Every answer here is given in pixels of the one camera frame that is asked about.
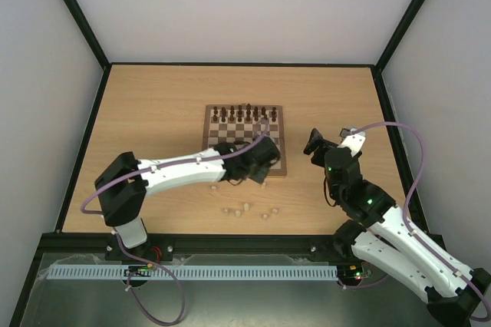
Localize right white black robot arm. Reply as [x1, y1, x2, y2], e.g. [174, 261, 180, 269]
[304, 129, 490, 326]

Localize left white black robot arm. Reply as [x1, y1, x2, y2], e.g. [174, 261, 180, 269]
[94, 137, 281, 249]

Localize wooden chess board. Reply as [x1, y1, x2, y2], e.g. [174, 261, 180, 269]
[203, 104, 287, 177]

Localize metal front plate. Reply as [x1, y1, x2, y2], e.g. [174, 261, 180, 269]
[21, 254, 435, 326]

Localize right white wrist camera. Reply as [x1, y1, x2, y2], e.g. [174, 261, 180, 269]
[338, 127, 366, 157]

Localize light blue slotted cable duct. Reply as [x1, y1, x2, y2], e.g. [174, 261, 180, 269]
[47, 265, 338, 281]

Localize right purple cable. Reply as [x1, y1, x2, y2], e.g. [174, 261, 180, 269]
[347, 121, 491, 323]

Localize purple cable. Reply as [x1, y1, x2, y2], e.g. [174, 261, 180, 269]
[347, 121, 491, 323]
[80, 119, 272, 323]

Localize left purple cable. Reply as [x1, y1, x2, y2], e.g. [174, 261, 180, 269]
[80, 119, 272, 323]

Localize black aluminium mounting rail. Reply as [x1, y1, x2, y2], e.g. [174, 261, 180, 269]
[35, 233, 351, 265]

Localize black enclosure frame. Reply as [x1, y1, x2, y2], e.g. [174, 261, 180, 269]
[9, 0, 428, 326]

